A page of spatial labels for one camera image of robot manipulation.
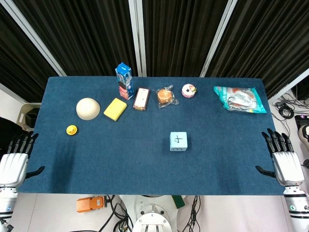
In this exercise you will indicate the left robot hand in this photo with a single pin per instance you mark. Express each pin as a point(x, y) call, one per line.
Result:
point(13, 166)

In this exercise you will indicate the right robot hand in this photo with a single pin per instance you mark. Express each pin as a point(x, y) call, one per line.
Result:
point(287, 166)

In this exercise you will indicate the light blue number cube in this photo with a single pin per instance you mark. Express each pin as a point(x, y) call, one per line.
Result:
point(178, 141)

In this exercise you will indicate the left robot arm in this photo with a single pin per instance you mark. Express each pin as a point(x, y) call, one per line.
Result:
point(6, 205)

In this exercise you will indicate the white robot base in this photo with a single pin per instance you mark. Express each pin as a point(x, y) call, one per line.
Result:
point(152, 215)

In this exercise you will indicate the sneaker shoe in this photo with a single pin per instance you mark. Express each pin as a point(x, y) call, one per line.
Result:
point(304, 131)

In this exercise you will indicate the beige plastic crate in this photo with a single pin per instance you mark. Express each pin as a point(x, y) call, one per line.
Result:
point(27, 116)

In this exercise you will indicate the yellow rubber duck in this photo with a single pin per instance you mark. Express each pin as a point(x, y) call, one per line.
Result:
point(71, 130)

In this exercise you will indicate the teal snack bag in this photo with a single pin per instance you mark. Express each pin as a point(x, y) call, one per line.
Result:
point(239, 99)

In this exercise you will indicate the orange power tool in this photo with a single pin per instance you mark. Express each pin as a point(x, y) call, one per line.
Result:
point(90, 204)

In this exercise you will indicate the cream upturned bowl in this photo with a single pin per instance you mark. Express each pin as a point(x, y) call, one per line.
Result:
point(88, 108)

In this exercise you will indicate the green block under table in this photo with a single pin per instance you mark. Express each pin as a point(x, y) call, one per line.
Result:
point(178, 201)

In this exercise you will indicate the yellow sponge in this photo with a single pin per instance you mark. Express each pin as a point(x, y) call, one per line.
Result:
point(115, 109)

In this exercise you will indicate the pink toy donut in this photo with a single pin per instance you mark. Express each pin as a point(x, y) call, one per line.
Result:
point(188, 90)

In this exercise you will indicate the blue table cloth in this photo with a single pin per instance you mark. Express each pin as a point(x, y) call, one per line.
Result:
point(154, 135)

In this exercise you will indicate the wrapped bun in plastic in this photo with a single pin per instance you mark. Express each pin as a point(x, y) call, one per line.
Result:
point(166, 96)

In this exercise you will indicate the blue cookie box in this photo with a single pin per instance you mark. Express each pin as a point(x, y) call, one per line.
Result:
point(125, 81)

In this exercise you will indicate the brown snack bar packet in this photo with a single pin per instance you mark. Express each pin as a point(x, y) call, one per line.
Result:
point(142, 99)

